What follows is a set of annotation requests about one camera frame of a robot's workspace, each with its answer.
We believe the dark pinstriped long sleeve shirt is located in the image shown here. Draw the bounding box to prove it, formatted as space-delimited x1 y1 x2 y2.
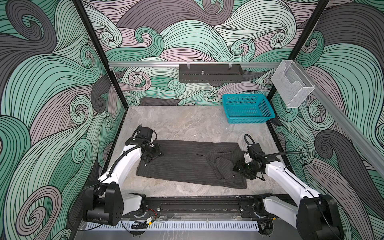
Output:
137 140 247 189

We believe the teal plastic basket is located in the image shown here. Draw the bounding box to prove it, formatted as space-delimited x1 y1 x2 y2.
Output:
222 94 276 124

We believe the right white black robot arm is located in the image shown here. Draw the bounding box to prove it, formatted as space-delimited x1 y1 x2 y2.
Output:
235 134 345 240

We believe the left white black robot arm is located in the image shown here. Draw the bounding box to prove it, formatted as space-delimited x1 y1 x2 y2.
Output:
81 125 163 226

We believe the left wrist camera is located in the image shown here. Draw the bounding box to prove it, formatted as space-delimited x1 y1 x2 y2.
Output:
137 127 155 141

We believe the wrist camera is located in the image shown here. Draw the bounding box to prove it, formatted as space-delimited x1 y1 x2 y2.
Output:
244 144 264 164
137 127 155 141

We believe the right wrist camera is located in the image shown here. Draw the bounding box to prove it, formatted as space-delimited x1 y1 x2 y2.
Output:
244 144 264 164

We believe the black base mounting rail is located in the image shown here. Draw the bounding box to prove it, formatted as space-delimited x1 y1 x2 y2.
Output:
78 196 319 221

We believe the white slotted cable duct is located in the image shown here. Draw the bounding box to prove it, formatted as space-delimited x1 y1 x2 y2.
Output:
85 220 259 232

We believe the black perforated wall tray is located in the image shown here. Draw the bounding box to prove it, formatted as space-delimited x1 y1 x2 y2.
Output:
179 64 244 85

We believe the clear plastic wall bin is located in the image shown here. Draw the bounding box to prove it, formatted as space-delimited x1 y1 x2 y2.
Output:
271 60 315 108

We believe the aluminium back wall rail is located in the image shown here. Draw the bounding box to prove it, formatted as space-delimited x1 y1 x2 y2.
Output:
108 61 280 69

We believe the aluminium wall rail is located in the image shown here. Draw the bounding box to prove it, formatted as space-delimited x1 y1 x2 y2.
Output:
108 61 280 69
295 63 384 176

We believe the left black frame post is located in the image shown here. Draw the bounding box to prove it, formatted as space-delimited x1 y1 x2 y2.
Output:
72 0 129 111

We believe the black frame post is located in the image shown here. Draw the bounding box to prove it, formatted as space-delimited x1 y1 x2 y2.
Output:
72 0 129 111
267 1 329 101

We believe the aluminium right wall rail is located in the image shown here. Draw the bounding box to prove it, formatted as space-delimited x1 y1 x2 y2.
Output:
295 63 384 176

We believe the right black frame post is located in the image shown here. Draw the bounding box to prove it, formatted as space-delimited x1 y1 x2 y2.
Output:
267 1 329 101

